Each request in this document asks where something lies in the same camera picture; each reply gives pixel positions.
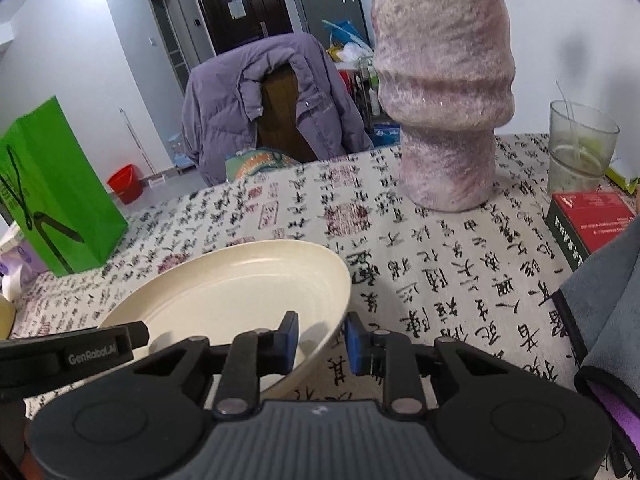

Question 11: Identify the yellow thermos jug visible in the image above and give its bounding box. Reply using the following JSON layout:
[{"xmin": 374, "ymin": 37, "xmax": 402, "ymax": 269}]
[{"xmin": 0, "ymin": 295, "xmax": 17, "ymax": 341}]

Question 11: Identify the colourful patterned cushion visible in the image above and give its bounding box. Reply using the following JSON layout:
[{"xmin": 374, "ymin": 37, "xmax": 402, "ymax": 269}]
[{"xmin": 225, "ymin": 147, "xmax": 301, "ymax": 183}]

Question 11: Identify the storage rack with bottles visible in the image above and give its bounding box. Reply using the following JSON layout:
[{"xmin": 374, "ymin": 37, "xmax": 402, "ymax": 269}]
[{"xmin": 357, "ymin": 57, "xmax": 388, "ymax": 121}]

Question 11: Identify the purple tissue pack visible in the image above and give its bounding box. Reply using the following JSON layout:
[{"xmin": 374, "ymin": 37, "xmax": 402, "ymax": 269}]
[{"xmin": 0, "ymin": 240, "xmax": 48, "ymax": 286}]

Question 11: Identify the green paper packet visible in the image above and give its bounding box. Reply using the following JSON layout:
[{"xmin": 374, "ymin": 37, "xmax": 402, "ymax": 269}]
[{"xmin": 605, "ymin": 165, "xmax": 640, "ymax": 196}]

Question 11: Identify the wooden chair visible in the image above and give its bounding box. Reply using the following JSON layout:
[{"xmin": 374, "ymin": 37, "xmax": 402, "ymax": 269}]
[{"xmin": 256, "ymin": 62, "xmax": 321, "ymax": 163}]

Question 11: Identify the dark entrance door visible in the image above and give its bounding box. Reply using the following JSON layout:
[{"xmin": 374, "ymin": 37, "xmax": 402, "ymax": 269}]
[{"xmin": 194, "ymin": 0, "xmax": 293, "ymax": 56}]

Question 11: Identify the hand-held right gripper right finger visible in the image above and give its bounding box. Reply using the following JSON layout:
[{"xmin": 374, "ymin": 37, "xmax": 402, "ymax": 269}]
[{"xmin": 344, "ymin": 311, "xmax": 507, "ymax": 417}]

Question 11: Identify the red box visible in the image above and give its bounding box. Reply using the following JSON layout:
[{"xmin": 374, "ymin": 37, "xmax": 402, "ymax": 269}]
[{"xmin": 545, "ymin": 191, "xmax": 636, "ymax": 267}]

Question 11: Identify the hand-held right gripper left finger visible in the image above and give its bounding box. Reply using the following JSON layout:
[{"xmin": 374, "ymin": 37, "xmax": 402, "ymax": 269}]
[{"xmin": 120, "ymin": 310, "xmax": 301, "ymax": 418}]

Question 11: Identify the blue plastic bag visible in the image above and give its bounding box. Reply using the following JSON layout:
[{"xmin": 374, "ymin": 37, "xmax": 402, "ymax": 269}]
[{"xmin": 322, "ymin": 19, "xmax": 371, "ymax": 48}]

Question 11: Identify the calligraphy printed tablecloth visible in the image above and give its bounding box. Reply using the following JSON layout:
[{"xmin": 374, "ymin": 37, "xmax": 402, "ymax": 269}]
[{"xmin": 10, "ymin": 132, "xmax": 640, "ymax": 480}]

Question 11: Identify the green paper bag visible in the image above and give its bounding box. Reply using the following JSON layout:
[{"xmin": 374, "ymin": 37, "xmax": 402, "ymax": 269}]
[{"xmin": 0, "ymin": 95, "xmax": 129, "ymax": 277}]

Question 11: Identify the mop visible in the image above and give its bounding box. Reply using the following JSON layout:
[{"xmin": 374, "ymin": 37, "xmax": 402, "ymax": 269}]
[{"xmin": 118, "ymin": 107, "xmax": 167, "ymax": 187}]

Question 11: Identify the red bucket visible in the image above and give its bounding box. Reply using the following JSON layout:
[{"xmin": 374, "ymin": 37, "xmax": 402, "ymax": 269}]
[{"xmin": 107, "ymin": 163, "xmax": 143, "ymax": 204}]

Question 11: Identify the grey refrigerator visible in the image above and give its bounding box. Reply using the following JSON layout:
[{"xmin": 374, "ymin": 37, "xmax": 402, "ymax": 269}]
[{"xmin": 287, "ymin": 0, "xmax": 371, "ymax": 43}]

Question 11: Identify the purple padded jacket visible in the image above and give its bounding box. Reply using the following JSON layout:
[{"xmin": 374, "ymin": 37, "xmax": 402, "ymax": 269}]
[{"xmin": 181, "ymin": 32, "xmax": 375, "ymax": 187}]

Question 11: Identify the cream plate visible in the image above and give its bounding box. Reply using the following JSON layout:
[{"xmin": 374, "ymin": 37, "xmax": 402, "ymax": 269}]
[{"xmin": 97, "ymin": 240, "xmax": 352, "ymax": 402}]

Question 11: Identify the pink ceramic vase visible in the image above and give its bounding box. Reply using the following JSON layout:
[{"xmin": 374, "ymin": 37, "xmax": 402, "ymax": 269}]
[{"xmin": 364, "ymin": 0, "xmax": 516, "ymax": 212}]

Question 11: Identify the glass cup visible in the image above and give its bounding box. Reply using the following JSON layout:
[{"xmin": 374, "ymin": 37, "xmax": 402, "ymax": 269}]
[{"xmin": 547, "ymin": 100, "xmax": 621, "ymax": 195}]

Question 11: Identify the grey and purple towel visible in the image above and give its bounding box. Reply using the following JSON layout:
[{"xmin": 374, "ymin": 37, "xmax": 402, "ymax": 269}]
[{"xmin": 559, "ymin": 200, "xmax": 640, "ymax": 480}]

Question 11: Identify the blue printed packet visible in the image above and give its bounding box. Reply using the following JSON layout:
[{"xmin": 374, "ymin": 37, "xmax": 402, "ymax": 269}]
[{"xmin": 370, "ymin": 122, "xmax": 401, "ymax": 148}]

